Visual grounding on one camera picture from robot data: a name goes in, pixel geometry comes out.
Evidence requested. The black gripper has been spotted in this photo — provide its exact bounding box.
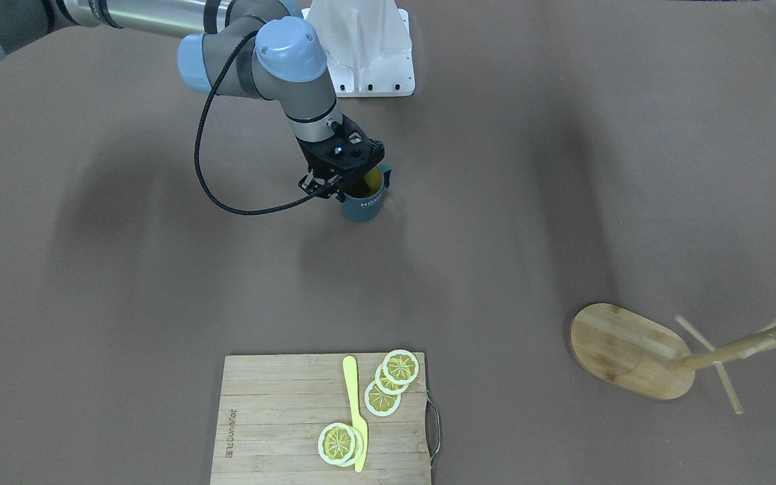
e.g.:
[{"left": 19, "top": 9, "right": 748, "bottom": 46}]
[{"left": 298, "top": 116, "right": 385, "bottom": 203}]

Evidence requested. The blue mug yellow inside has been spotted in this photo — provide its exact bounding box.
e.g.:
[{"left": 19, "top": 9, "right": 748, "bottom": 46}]
[{"left": 342, "top": 164, "right": 392, "bottom": 223}]

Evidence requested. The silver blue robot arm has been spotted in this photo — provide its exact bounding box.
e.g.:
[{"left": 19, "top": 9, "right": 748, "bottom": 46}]
[{"left": 0, "top": 1, "right": 386, "bottom": 201}]

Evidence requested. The wooden cup storage rack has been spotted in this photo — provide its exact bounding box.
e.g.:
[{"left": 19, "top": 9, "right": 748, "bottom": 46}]
[{"left": 569, "top": 302, "right": 776, "bottom": 415}]

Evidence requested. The yellow plastic knife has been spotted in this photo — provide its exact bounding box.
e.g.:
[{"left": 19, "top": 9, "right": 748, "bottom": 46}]
[{"left": 342, "top": 355, "right": 369, "bottom": 473}]

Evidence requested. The lemon slice far end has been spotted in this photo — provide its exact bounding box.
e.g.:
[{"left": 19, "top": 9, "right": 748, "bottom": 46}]
[{"left": 381, "top": 349, "right": 421, "bottom": 386}]

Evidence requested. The lemon slice middle stack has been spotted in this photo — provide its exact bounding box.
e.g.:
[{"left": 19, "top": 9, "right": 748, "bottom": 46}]
[{"left": 375, "top": 364, "right": 410, "bottom": 395}]

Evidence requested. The bamboo cutting board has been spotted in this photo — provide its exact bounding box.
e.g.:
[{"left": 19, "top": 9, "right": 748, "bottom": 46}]
[{"left": 210, "top": 351, "right": 443, "bottom": 484}]

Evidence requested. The lemon slice on knife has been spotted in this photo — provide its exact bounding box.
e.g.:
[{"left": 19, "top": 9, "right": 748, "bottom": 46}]
[{"left": 317, "top": 422, "right": 354, "bottom": 466}]

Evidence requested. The lemon slice under top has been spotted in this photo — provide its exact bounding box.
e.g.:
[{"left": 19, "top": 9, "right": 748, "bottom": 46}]
[{"left": 339, "top": 426, "right": 366, "bottom": 467}]

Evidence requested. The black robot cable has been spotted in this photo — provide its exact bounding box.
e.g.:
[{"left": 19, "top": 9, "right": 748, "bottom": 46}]
[{"left": 193, "top": 30, "right": 318, "bottom": 216}]

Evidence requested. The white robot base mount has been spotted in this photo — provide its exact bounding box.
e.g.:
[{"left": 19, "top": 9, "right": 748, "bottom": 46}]
[{"left": 302, "top": 1, "right": 416, "bottom": 98}]

